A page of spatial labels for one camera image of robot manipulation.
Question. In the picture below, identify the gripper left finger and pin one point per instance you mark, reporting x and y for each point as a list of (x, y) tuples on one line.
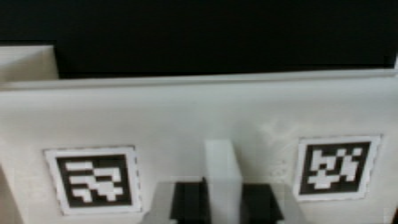
[(180, 205)]

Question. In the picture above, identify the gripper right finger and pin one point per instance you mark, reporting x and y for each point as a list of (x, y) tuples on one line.
[(263, 208)]

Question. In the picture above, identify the white cabinet door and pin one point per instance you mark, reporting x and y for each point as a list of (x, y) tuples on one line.
[(318, 144), (158, 118)]

